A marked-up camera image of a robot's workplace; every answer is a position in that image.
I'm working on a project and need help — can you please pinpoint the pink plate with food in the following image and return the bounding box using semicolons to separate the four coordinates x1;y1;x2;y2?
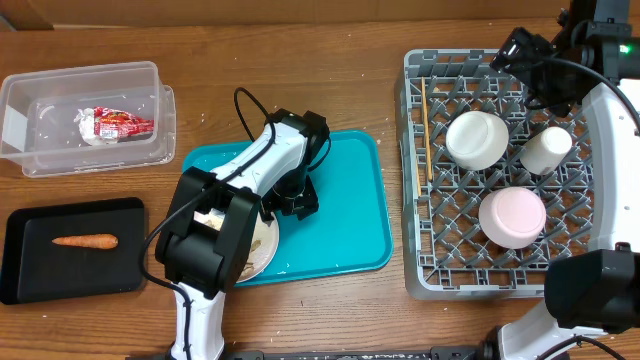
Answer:
194;209;279;282

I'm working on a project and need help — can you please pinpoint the white cup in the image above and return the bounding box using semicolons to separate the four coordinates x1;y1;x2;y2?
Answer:
520;127;573;175

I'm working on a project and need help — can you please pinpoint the wooden chopstick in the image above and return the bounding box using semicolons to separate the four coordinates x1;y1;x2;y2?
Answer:
421;77;433;182
415;155;422;199

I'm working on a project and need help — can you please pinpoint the white bowl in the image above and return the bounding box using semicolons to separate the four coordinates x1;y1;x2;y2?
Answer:
445;111;509;171

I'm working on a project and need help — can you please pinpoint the pink bowl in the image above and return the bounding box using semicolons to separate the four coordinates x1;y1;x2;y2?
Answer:
478;187;546;249

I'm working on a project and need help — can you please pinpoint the orange carrot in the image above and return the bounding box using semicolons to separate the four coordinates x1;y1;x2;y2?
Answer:
52;234;119;250

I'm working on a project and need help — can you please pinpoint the red snack wrapper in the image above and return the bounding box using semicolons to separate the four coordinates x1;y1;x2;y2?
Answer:
93;107;155;140

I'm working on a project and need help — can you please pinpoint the white tissue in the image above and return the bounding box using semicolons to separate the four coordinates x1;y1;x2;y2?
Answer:
74;108;107;146

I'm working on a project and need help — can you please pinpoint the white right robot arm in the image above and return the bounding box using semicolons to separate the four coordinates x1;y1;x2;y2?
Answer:
468;0;639;359

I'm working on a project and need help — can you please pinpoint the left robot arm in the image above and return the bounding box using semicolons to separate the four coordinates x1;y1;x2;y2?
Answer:
147;109;331;359

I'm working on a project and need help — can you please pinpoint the teal plastic tray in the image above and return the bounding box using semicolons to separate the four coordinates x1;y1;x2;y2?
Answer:
180;129;395;288

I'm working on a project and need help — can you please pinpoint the grey dish rack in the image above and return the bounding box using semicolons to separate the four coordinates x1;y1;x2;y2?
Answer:
396;49;595;300

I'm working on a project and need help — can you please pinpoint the clear plastic bin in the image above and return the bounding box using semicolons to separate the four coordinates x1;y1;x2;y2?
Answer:
1;61;177;177

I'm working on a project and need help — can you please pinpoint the black tray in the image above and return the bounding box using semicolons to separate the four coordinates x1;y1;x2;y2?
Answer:
1;197;148;305

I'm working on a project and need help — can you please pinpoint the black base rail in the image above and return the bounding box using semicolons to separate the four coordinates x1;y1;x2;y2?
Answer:
124;343;501;360

